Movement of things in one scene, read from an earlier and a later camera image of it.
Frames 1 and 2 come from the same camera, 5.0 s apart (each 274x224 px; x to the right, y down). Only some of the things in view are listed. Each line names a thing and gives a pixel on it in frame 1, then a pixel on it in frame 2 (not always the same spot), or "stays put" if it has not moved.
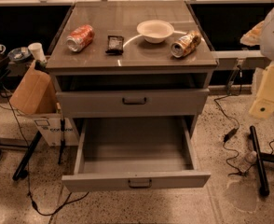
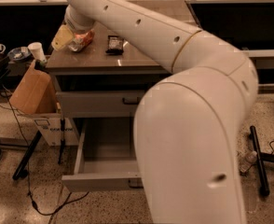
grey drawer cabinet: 137,69 stays put
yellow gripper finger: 253,36 -> 79,23
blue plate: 19,53 stays put
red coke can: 80,37 stays put
